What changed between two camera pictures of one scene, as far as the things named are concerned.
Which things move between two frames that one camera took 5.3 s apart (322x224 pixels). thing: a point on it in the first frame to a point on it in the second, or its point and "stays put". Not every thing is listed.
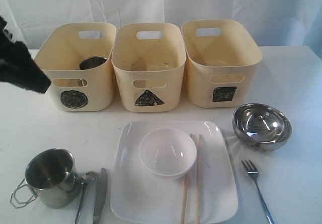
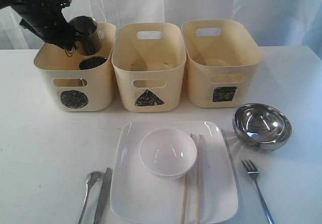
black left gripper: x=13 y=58 to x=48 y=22
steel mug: x=90 y=62 stays put
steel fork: x=253 y=173 stays put
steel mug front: x=51 y=175 to x=90 y=43
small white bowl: x=167 y=153 stays put
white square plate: x=137 y=196 stays put
